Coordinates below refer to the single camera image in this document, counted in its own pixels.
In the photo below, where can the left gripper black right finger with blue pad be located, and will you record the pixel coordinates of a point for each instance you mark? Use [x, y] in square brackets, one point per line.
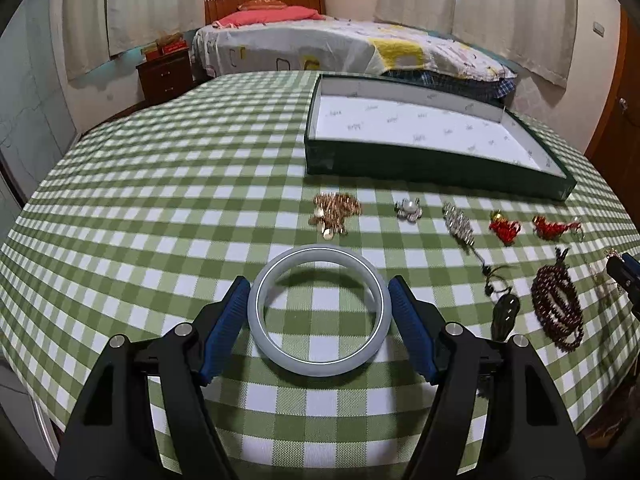
[528, 433]

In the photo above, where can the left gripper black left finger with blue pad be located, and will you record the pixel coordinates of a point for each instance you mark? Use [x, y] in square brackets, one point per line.
[110, 434]

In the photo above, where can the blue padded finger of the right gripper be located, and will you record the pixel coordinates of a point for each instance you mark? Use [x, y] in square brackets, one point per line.
[633, 278]

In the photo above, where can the rose gold rhinestone clip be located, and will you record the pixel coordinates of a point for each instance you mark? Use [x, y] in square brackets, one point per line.
[613, 272]

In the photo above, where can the red knot charm with pearls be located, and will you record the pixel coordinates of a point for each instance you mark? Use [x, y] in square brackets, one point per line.
[551, 230]

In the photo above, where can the red knot charm gold bell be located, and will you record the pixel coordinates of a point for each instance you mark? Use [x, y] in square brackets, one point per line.
[505, 229]

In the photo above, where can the crystal rhinestone hair clip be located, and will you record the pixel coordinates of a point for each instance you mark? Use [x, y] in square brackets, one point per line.
[458, 224]

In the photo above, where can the pale grey jade bangle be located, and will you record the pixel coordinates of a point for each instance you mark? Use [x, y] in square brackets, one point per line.
[319, 311]

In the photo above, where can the pearl silver brooch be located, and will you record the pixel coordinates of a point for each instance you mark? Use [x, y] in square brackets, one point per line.
[409, 209]

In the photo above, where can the brown wooden door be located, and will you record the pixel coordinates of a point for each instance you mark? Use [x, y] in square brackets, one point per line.
[614, 147]

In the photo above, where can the green white checkered tablecloth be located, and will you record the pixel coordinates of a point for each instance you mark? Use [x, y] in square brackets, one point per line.
[153, 216]

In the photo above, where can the bed with patterned sheet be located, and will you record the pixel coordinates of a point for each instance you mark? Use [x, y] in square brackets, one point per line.
[353, 47]

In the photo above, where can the right white curtain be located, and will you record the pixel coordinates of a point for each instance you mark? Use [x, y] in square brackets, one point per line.
[538, 35]

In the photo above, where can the white curtain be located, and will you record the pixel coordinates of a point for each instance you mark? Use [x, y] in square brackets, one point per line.
[94, 31]
[538, 35]

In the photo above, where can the dark green shallow box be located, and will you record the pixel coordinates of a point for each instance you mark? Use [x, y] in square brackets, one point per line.
[378, 128]

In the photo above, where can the grey sliding wardrobe door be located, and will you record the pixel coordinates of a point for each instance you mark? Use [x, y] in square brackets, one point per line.
[36, 126]

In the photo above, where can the dark wooden nightstand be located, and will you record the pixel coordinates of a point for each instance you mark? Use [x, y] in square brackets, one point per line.
[166, 77]

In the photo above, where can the red boxes on nightstand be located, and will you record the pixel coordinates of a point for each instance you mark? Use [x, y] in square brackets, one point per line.
[164, 45]

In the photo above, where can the left white curtain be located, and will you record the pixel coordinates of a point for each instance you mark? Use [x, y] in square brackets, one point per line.
[94, 31]

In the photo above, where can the pink pillow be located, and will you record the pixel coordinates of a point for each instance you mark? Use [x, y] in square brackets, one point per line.
[268, 16]

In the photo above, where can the orange patterned cushion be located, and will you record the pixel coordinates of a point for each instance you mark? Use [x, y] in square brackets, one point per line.
[262, 5]

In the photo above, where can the white wall switch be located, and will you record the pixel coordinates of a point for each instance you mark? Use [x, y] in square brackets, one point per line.
[598, 29]

